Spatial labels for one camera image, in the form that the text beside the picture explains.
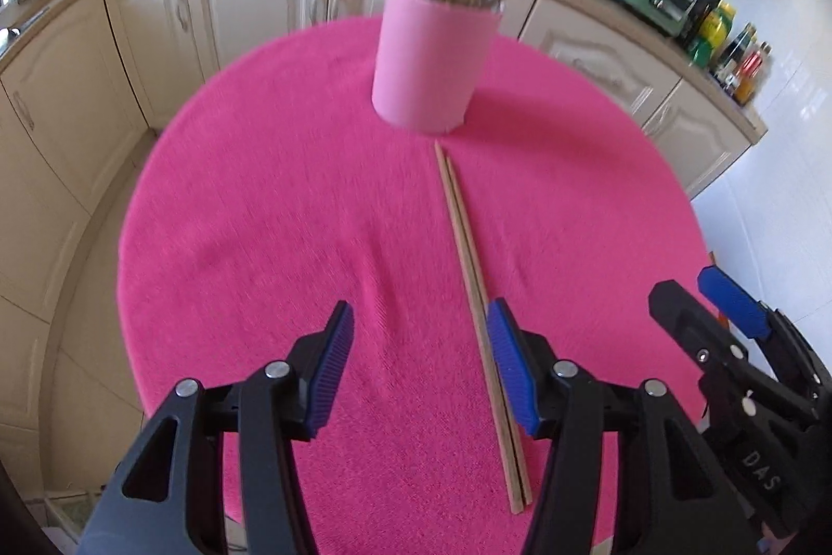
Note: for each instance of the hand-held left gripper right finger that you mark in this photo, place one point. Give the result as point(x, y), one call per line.
point(510, 360)

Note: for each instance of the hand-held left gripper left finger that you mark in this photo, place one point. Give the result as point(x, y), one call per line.
point(331, 360)

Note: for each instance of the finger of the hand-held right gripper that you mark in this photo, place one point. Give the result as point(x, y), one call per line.
point(682, 314)
point(731, 298)

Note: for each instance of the slim wooden chopstick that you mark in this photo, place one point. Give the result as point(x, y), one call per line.
point(461, 243)
point(469, 243)

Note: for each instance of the pink cup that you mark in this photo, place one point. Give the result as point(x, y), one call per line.
point(429, 54)

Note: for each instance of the pink tablecloth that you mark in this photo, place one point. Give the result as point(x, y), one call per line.
point(292, 204)

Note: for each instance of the small dark bottle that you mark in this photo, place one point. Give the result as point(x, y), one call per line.
point(729, 83)

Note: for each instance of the red label sauce bottle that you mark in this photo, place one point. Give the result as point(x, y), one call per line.
point(754, 74)

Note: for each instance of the dark soy sauce bottle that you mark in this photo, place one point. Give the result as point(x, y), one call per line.
point(734, 51)

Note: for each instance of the yellow green bottle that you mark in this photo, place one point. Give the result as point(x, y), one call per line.
point(715, 31)

